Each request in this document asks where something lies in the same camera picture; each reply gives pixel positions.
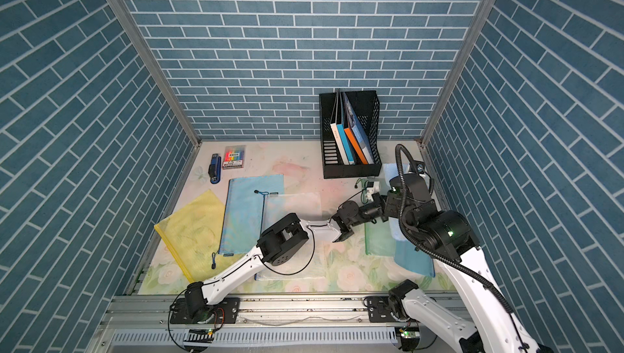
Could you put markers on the blue black stapler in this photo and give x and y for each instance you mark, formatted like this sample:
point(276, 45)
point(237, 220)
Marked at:
point(214, 170)

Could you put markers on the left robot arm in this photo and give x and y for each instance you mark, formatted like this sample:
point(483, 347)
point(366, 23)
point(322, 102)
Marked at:
point(276, 245)

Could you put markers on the box of coloured markers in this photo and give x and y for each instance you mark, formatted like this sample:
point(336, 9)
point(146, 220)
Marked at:
point(234, 157)

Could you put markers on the clear grey document bag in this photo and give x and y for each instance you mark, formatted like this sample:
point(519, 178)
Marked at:
point(307, 206)

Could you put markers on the green mesh document bag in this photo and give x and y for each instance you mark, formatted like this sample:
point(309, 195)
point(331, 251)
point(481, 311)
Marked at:
point(378, 239)

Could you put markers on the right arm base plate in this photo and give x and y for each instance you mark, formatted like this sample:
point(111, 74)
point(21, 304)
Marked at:
point(386, 309)

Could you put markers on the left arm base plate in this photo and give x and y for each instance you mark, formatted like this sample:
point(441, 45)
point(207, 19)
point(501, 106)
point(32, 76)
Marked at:
point(224, 313)

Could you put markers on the light blue document bag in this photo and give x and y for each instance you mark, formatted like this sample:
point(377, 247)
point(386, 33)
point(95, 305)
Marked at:
point(407, 256)

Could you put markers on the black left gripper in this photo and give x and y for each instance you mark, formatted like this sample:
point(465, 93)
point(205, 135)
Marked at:
point(376, 207)

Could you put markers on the white book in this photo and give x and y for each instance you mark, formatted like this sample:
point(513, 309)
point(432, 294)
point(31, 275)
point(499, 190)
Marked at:
point(339, 144)

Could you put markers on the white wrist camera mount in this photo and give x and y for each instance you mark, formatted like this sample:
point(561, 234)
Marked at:
point(370, 189)

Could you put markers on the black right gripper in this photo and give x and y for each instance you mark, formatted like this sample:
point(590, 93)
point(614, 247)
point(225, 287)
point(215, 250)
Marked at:
point(391, 204)

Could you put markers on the blue mesh document bag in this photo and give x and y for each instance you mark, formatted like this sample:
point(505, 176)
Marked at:
point(244, 212)

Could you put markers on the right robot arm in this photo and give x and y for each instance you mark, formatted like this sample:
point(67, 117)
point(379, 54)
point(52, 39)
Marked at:
point(448, 239)

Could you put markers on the teal book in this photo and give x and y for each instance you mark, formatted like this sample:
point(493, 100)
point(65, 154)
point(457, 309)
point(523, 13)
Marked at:
point(347, 146)

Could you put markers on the orange book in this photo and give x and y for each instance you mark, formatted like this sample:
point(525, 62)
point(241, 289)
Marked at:
point(355, 145)

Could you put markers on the black mesh file holder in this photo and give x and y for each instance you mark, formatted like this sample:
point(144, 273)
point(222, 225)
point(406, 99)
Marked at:
point(331, 108)

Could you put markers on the blue folder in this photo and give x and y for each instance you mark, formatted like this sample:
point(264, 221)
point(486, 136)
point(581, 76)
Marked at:
point(357, 128)

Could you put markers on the aluminium front rail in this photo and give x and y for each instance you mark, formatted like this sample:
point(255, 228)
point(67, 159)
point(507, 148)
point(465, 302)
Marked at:
point(264, 321)

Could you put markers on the yellow mesh document bag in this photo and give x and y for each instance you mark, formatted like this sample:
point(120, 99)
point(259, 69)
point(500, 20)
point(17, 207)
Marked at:
point(192, 235)

